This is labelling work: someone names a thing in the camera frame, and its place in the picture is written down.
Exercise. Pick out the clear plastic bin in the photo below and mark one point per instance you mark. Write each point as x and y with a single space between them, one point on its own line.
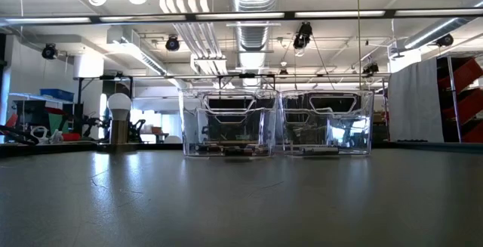
364 133
192 126

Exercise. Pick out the black ceiling spotlight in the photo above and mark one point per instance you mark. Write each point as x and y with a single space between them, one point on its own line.
303 35
173 44
50 51
371 68
445 40

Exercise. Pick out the white ceiling conduit bundle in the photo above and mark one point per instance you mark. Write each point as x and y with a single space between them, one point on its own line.
196 20

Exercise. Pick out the white curtain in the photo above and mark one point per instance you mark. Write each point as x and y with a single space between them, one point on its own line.
415 99

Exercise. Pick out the blue plastic bin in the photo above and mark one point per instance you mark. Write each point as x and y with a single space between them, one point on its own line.
56 94

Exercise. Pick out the metal shelf rack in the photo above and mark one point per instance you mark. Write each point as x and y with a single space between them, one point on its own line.
454 99

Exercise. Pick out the red plastic storage bin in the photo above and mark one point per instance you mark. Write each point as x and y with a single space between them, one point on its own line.
473 133
468 105
468 73

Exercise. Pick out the black overhead frame beam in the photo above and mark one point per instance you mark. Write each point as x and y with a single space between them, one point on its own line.
339 14

